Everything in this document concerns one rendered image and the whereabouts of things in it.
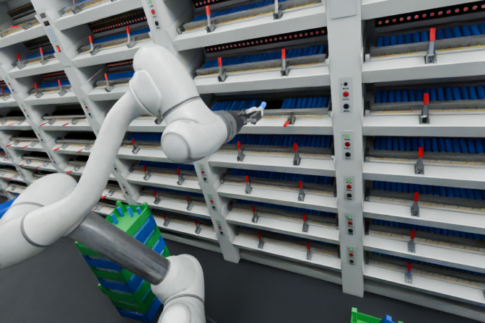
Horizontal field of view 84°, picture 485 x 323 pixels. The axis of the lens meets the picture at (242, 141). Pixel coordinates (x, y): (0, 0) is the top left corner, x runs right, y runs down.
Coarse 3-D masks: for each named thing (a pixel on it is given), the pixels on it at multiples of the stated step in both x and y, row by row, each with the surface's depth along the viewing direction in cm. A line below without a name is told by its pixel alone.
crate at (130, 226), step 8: (120, 200) 149; (144, 208) 143; (120, 216) 148; (128, 216) 147; (136, 216) 145; (144, 216) 140; (120, 224) 142; (128, 224) 141; (136, 224) 135; (128, 232) 130; (80, 248) 125; (88, 248) 123; (96, 256) 124
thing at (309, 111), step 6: (312, 108) 103; (318, 108) 102; (324, 108) 101; (264, 114) 112; (270, 114) 111; (276, 114) 109; (282, 114) 108; (288, 114) 107; (294, 114) 106; (300, 114) 105; (306, 114) 104; (312, 114) 103; (318, 114) 102; (324, 114) 101
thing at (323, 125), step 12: (264, 120) 111; (276, 120) 109; (300, 120) 104; (312, 120) 102; (324, 120) 100; (240, 132) 117; (252, 132) 114; (264, 132) 112; (276, 132) 109; (288, 132) 107; (300, 132) 104; (312, 132) 102; (324, 132) 100
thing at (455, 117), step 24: (384, 96) 96; (408, 96) 93; (432, 96) 88; (456, 96) 85; (480, 96) 83; (384, 120) 90; (408, 120) 87; (432, 120) 84; (456, 120) 81; (480, 120) 79
